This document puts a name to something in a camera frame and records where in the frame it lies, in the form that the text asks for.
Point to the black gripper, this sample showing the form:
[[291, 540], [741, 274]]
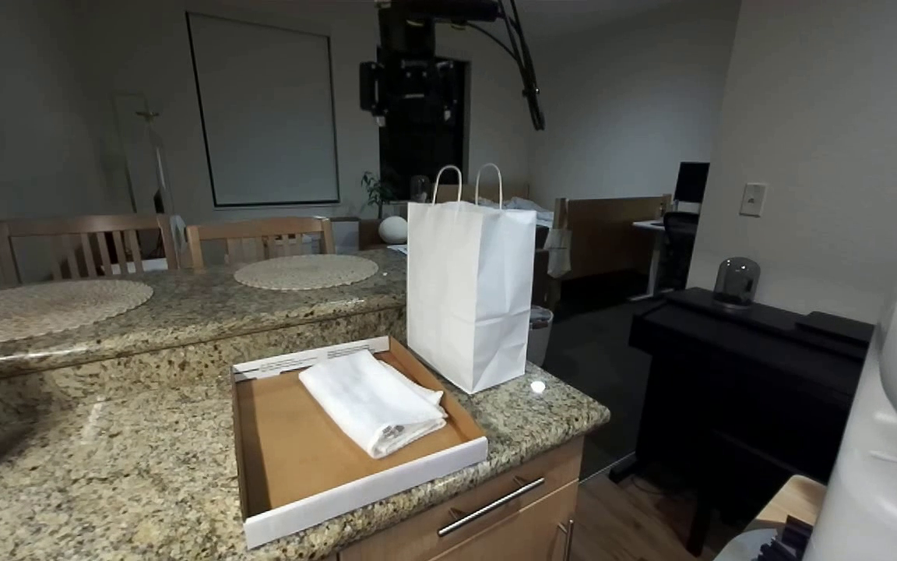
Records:
[[406, 35]]

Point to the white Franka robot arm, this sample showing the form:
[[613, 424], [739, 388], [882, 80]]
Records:
[[886, 438]]

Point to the white paper bag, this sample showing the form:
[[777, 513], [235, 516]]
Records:
[[469, 292]]

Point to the round white plant pot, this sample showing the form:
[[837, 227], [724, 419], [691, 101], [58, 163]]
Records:
[[394, 229]]

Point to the wooden dining chair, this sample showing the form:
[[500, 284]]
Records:
[[74, 244], [263, 237]]

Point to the round woven placemat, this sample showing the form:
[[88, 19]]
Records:
[[306, 274], [44, 309]]

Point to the wooden desk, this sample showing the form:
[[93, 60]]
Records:
[[613, 244]]

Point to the white coat stand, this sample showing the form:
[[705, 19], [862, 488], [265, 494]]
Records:
[[152, 157]]

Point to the dark desk monitor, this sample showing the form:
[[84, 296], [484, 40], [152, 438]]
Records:
[[691, 181]]

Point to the folded white cloth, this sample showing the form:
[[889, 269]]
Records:
[[372, 399]]

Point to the black office chair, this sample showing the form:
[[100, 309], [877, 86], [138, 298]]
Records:
[[680, 252]]

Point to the small white disc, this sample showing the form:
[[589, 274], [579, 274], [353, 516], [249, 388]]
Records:
[[536, 384]]

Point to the grey device on piano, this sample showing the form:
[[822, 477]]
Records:
[[736, 279]]

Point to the wooden base cabinet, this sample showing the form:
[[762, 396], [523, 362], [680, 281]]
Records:
[[491, 519]]

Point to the black piano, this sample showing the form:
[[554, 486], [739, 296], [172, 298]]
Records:
[[739, 394]]

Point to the light wooden table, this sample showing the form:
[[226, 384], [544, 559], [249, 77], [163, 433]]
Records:
[[792, 501]]

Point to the white wall board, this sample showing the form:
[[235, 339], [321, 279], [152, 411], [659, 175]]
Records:
[[263, 105]]

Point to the white wall switch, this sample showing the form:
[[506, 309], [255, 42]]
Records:
[[750, 199]]

